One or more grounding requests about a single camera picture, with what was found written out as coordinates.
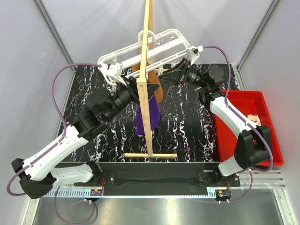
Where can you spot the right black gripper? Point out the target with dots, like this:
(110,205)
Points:
(176,75)

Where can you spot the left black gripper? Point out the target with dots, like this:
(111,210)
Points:
(131,87)

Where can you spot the orange brown sock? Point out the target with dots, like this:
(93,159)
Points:
(152,78)

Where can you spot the purple sock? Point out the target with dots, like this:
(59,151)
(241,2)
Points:
(154,117)

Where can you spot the wooden hanger stand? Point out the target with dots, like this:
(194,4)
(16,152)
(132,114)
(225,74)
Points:
(142,89)

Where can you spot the white plastic clip hanger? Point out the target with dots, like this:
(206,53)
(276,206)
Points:
(163,48)

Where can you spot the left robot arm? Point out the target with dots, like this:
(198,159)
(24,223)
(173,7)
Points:
(39,174)

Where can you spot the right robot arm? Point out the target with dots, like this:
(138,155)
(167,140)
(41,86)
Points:
(253,144)

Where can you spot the black marble pattern mat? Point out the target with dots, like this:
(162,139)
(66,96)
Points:
(186,128)

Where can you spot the red plastic tray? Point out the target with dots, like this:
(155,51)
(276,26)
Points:
(248,103)

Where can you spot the pink patterned sock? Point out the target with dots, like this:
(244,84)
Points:
(254,118)

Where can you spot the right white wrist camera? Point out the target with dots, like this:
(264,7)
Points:
(195,53)

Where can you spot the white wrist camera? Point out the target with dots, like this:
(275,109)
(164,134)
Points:
(195,53)
(111,74)

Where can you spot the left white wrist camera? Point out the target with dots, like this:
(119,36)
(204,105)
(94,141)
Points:
(111,74)

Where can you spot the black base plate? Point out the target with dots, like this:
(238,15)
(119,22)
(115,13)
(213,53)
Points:
(159,178)

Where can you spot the white slotted cable duct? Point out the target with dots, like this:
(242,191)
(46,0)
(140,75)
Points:
(70,192)

